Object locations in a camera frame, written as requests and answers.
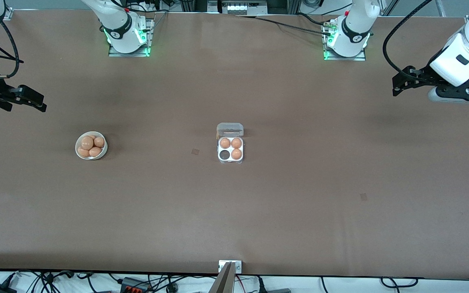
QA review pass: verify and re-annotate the silver table edge bracket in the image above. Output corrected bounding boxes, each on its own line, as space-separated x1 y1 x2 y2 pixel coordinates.
219 260 243 273

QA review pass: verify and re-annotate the white bowl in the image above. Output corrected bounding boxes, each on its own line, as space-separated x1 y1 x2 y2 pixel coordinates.
75 131 108 160

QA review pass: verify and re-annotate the clear plastic egg box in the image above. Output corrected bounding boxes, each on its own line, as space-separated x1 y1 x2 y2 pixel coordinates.
217 122 245 165

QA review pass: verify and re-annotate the grey electrical box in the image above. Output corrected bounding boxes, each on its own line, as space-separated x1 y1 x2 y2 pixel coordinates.
208 0 268 16

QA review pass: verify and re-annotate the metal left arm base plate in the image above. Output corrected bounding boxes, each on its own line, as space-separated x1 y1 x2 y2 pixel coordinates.
323 20 366 61

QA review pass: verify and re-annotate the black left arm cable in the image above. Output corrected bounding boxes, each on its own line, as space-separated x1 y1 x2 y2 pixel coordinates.
382 0 434 78

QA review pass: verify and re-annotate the black looped cable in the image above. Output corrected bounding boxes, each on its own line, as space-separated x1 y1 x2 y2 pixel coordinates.
381 277 419 289

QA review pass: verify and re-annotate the black orange power strip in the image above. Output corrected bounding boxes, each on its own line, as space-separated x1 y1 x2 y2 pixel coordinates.
121 278 152 293

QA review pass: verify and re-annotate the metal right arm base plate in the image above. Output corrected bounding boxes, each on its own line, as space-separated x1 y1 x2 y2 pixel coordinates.
108 18 156 57

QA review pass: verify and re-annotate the long black table cable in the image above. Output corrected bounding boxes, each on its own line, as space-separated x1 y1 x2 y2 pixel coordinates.
237 15 333 36

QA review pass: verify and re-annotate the grey camera pole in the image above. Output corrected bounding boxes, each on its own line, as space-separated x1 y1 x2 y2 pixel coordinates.
209 262 237 293

